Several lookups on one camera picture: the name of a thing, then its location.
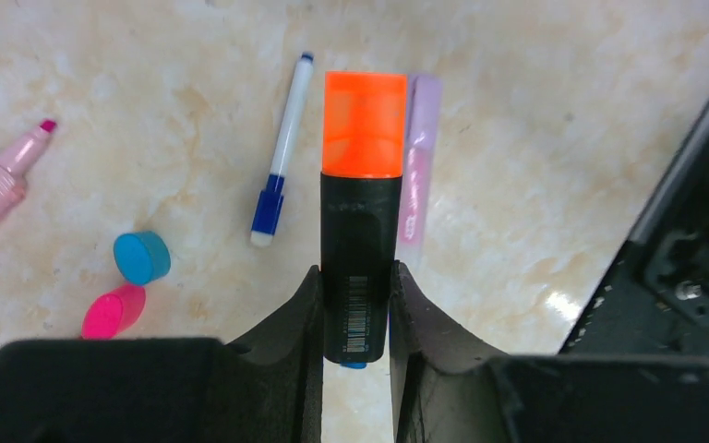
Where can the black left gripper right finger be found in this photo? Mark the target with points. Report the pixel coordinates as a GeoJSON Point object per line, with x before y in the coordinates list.
{"type": "Point", "coordinates": [447, 385]}

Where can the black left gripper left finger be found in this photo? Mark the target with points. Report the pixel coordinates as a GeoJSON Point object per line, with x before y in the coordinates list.
{"type": "Point", "coordinates": [265, 386]}

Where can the pink highlighter cap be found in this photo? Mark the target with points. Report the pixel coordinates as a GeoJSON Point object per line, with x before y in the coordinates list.
{"type": "Point", "coordinates": [113, 312]}

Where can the blue highlighter cap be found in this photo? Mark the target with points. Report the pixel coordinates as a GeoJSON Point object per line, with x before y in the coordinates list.
{"type": "Point", "coordinates": [141, 257]}

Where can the small blue capped marker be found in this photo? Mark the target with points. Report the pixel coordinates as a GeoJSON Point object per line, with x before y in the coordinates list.
{"type": "Point", "coordinates": [269, 207]}

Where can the orange capped black highlighter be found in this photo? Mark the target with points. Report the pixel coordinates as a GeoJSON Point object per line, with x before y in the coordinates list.
{"type": "Point", "coordinates": [360, 189]}

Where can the lilac highlighter pen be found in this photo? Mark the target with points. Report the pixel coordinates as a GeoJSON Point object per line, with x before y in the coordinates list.
{"type": "Point", "coordinates": [423, 112]}

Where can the blue capped white marker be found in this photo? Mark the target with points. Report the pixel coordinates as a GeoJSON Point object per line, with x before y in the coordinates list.
{"type": "Point", "coordinates": [354, 365]}

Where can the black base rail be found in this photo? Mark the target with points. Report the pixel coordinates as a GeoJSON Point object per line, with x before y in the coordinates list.
{"type": "Point", "coordinates": [654, 297]}

